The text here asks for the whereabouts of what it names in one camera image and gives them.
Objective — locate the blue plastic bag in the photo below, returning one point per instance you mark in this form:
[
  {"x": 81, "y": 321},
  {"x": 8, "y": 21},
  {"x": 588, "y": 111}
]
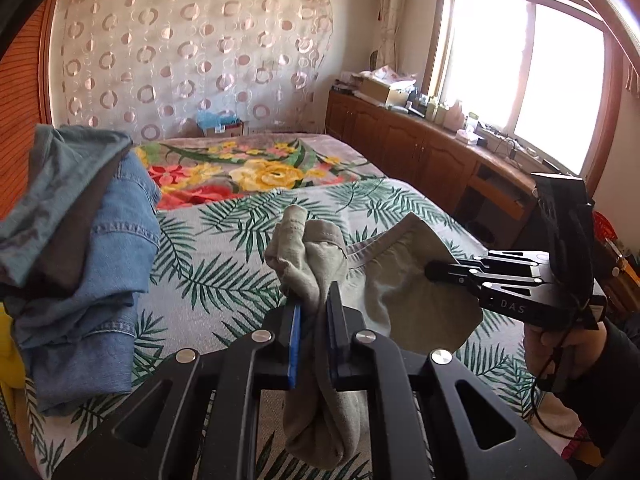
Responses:
[{"x": 217, "y": 119}]

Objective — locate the white tissue box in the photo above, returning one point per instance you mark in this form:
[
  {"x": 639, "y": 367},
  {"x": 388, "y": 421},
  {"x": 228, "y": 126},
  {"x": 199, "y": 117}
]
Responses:
[{"x": 470, "y": 137}]

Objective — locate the circle pattern curtain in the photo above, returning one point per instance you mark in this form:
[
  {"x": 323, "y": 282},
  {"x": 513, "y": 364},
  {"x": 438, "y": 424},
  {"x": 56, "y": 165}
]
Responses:
[{"x": 190, "y": 50}]

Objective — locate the wooden cabinet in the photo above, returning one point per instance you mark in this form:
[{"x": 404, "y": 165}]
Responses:
[{"x": 415, "y": 160}]

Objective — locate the lace window curtain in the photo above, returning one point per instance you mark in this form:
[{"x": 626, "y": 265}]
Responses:
[{"x": 392, "y": 15}]

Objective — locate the person's right forearm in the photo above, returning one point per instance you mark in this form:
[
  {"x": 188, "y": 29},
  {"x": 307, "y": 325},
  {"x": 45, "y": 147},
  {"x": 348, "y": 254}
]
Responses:
[{"x": 622, "y": 370}]

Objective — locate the yellow cloth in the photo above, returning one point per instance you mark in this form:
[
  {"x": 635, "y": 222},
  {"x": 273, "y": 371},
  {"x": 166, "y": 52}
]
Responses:
[{"x": 9, "y": 345}]

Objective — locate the floral blanket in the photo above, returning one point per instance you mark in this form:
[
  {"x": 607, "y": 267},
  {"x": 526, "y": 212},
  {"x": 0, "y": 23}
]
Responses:
[{"x": 250, "y": 165}]

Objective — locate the cardboard box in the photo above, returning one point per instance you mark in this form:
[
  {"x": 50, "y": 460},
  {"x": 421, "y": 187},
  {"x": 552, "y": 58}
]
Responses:
[{"x": 385, "y": 91}]

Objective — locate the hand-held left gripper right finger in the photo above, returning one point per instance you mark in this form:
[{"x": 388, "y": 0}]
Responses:
[{"x": 337, "y": 345}]

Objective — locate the grey pants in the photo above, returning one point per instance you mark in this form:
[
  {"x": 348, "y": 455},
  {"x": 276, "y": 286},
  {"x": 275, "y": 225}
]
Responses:
[{"x": 400, "y": 295}]

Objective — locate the green bottles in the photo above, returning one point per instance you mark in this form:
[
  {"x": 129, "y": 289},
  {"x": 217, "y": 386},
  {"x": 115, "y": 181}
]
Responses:
[{"x": 436, "y": 110}]

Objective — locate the teal grey garment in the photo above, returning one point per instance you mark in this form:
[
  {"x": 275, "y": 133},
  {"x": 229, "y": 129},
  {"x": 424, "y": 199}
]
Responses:
[{"x": 55, "y": 200}]

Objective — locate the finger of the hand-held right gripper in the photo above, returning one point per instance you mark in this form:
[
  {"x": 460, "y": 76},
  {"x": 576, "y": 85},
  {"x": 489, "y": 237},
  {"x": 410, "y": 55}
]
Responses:
[
  {"x": 500, "y": 284},
  {"x": 505, "y": 261}
]

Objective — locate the red plastic basket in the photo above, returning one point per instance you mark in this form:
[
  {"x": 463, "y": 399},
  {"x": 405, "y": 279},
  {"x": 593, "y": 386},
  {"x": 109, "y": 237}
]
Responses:
[{"x": 606, "y": 227}]

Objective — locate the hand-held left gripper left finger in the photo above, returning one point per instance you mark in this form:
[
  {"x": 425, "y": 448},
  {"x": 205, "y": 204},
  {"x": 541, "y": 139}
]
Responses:
[{"x": 295, "y": 345}]

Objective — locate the wooden frame window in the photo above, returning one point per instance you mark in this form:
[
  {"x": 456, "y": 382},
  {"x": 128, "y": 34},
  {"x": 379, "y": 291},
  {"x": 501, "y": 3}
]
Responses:
[{"x": 525, "y": 60}]

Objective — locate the small red box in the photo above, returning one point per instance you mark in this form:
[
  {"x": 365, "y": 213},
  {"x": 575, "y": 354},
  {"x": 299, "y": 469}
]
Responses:
[{"x": 230, "y": 129}]

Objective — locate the blue jeans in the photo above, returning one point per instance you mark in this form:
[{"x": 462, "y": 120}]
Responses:
[{"x": 100, "y": 280}]

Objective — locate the wooden louvered wardrobe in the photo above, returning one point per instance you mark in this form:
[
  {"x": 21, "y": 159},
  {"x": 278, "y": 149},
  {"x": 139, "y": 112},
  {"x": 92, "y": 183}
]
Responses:
[{"x": 25, "y": 90}]

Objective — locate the person's right hand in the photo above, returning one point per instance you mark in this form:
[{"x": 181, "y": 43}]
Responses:
[{"x": 535, "y": 350}]

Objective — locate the leaf print bed sheet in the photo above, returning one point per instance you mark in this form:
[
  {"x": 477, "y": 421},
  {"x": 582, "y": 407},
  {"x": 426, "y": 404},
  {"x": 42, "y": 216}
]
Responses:
[{"x": 220, "y": 260}]

